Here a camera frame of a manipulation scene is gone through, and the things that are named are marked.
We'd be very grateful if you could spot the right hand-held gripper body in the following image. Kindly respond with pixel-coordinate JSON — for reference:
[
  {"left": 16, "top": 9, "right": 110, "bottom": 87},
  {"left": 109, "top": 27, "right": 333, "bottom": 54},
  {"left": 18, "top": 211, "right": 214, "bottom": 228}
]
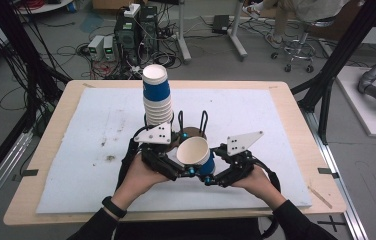
[{"left": 220, "top": 130, "right": 265, "bottom": 188}]

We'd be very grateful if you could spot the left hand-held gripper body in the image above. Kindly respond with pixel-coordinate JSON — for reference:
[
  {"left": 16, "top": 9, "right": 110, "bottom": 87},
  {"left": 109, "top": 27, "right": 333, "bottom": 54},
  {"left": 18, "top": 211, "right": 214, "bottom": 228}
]
[{"left": 133, "top": 122, "right": 180, "bottom": 182}]

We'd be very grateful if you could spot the dark brown wire cup holder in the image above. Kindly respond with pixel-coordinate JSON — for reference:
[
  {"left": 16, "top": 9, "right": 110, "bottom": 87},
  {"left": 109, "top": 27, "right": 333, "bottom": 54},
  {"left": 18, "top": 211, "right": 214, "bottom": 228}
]
[{"left": 143, "top": 109, "right": 210, "bottom": 152}]

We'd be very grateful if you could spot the single blue paper cup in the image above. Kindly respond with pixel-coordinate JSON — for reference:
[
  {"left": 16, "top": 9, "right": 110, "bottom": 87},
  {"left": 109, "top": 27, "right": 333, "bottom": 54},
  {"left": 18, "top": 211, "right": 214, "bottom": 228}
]
[{"left": 175, "top": 135, "right": 217, "bottom": 177}]

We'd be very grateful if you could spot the stack of white paper cups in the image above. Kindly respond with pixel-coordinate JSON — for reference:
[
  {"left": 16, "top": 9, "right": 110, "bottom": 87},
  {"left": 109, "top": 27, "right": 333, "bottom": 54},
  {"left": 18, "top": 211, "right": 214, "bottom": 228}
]
[{"left": 142, "top": 63, "right": 175, "bottom": 130}]

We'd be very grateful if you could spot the person's right hand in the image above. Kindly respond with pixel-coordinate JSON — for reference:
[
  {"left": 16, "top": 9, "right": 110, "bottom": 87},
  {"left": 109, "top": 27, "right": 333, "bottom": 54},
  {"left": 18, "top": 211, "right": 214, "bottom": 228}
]
[{"left": 232, "top": 166, "right": 287, "bottom": 211}]

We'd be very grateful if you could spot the person's left hand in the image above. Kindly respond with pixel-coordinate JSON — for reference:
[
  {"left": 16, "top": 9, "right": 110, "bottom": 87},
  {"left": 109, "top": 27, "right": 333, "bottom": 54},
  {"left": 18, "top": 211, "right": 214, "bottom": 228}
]
[{"left": 110, "top": 153, "right": 171, "bottom": 212}]

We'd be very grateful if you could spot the white foam mat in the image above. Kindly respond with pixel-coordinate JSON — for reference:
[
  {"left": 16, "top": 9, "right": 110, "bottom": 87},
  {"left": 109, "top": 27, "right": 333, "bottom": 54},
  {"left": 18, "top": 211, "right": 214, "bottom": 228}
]
[{"left": 35, "top": 87, "right": 313, "bottom": 215}]

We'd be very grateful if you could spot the black wristband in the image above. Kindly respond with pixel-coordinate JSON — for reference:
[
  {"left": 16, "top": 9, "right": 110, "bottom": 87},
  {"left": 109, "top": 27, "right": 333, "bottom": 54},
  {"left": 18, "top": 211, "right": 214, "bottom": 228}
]
[{"left": 101, "top": 195, "right": 128, "bottom": 220}]

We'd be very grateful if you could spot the black tape strip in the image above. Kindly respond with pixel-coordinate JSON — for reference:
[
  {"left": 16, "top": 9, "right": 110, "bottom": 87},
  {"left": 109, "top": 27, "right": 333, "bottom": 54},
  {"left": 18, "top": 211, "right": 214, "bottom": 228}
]
[
  {"left": 11, "top": 168, "right": 40, "bottom": 183},
  {"left": 317, "top": 167, "right": 341, "bottom": 180}
]

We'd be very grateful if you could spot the thin wooden stick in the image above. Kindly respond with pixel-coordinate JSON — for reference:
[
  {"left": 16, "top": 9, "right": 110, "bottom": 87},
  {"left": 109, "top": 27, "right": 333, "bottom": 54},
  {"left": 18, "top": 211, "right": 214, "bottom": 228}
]
[{"left": 307, "top": 185, "right": 334, "bottom": 210}]

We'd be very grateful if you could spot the white power supply unit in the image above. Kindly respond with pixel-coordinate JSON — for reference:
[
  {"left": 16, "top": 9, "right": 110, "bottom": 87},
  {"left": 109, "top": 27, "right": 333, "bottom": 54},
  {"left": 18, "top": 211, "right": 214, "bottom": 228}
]
[
  {"left": 87, "top": 34, "right": 106, "bottom": 62},
  {"left": 102, "top": 35, "right": 117, "bottom": 62}
]

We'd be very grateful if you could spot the white desk leg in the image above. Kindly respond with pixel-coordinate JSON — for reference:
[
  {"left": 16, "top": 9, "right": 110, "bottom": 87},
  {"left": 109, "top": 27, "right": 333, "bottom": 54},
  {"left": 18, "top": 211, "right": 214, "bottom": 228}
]
[
  {"left": 227, "top": 0, "right": 249, "bottom": 62},
  {"left": 175, "top": 0, "right": 193, "bottom": 65}
]

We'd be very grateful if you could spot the black computer tower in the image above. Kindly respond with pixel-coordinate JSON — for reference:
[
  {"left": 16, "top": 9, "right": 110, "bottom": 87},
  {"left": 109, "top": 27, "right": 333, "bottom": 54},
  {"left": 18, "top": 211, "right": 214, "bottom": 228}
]
[
  {"left": 138, "top": 5, "right": 160, "bottom": 56},
  {"left": 113, "top": 13, "right": 141, "bottom": 66}
]

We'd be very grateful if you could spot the metal stool with casters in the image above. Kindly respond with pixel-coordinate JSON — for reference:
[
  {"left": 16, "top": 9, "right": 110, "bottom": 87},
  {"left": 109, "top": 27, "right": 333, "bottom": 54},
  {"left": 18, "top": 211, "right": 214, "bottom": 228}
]
[{"left": 270, "top": 16, "right": 336, "bottom": 74}]

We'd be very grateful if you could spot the black box on floor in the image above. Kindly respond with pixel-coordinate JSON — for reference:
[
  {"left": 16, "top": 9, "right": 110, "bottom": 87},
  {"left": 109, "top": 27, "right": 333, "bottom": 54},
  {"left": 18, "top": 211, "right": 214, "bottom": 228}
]
[{"left": 211, "top": 14, "right": 231, "bottom": 35}]

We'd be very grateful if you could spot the black tape cross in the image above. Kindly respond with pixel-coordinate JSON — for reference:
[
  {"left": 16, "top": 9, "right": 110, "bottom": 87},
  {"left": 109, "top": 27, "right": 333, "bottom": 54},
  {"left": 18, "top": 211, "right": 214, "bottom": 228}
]
[{"left": 317, "top": 214, "right": 347, "bottom": 234}]

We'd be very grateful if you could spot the white platform board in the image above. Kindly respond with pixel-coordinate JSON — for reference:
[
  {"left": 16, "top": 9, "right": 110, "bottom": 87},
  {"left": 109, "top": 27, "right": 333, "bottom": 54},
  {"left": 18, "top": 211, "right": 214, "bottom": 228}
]
[{"left": 333, "top": 65, "right": 376, "bottom": 140}]

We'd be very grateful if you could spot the white power strip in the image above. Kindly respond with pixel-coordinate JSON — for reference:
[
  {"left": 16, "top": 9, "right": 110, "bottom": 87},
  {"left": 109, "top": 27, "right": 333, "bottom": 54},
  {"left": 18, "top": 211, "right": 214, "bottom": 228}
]
[{"left": 123, "top": 2, "right": 142, "bottom": 19}]

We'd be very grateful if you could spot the white round table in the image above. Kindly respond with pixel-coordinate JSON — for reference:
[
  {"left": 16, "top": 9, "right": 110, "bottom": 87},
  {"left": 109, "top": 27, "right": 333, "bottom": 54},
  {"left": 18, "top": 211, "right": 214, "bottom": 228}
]
[{"left": 15, "top": 0, "right": 76, "bottom": 15}]

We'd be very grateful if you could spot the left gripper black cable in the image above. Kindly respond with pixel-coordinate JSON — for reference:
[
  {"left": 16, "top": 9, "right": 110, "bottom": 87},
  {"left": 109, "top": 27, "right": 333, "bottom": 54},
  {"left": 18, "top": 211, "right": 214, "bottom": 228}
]
[{"left": 115, "top": 125, "right": 151, "bottom": 192}]

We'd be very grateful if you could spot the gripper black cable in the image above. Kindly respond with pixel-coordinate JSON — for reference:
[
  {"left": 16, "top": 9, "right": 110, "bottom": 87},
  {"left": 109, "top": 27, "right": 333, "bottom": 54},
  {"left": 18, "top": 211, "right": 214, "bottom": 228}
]
[
  {"left": 115, "top": 125, "right": 151, "bottom": 192},
  {"left": 251, "top": 157, "right": 283, "bottom": 240}
]

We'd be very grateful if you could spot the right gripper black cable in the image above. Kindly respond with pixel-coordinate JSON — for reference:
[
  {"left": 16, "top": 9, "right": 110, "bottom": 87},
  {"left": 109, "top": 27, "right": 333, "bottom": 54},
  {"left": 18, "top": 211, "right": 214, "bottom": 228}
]
[{"left": 251, "top": 157, "right": 283, "bottom": 240}]

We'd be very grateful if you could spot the tangle of floor cables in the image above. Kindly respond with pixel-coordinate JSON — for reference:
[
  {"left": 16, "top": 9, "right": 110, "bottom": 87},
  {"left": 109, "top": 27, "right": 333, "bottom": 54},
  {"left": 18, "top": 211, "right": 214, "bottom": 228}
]
[{"left": 0, "top": 13, "right": 212, "bottom": 112}]

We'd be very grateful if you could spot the black metal frame post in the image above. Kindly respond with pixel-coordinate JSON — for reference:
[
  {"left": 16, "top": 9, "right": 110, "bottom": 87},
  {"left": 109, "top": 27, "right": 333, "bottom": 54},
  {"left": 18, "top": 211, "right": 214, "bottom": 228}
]
[{"left": 290, "top": 0, "right": 376, "bottom": 145}]

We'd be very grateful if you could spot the black metal frame with cables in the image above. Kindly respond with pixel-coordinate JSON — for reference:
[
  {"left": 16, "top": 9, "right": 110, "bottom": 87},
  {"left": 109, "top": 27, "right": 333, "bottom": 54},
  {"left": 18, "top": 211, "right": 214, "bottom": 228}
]
[{"left": 0, "top": 0, "right": 73, "bottom": 201}]

